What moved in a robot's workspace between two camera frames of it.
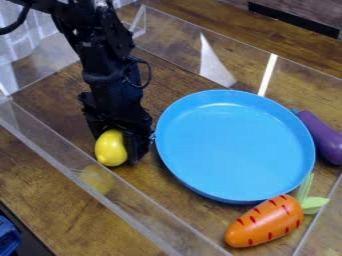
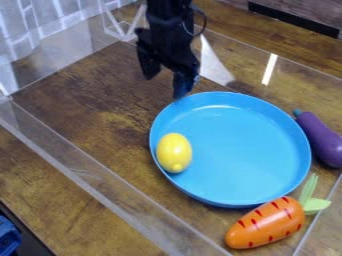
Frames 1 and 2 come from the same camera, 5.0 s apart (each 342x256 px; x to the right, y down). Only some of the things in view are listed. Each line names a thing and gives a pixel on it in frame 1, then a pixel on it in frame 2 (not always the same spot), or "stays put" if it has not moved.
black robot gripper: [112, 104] → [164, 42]
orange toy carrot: [274, 220] stays put
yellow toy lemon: [110, 148] → [174, 152]
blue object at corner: [11, 238] stays put
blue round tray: [235, 146] stays put
